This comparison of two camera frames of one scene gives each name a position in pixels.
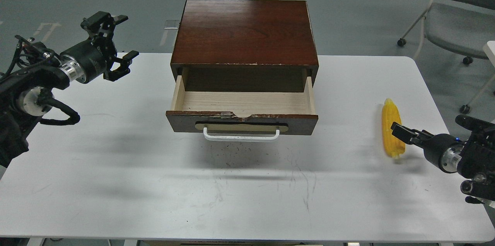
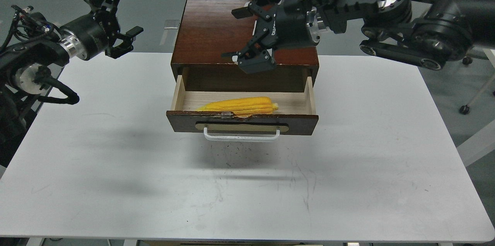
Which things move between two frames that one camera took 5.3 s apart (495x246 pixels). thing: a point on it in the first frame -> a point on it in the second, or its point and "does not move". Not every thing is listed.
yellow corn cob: (395, 146) -> (243, 107)
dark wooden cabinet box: (244, 46) does not move
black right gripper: (442, 149) -> (297, 25)
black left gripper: (86, 61) -> (87, 36)
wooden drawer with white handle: (229, 116) does not move
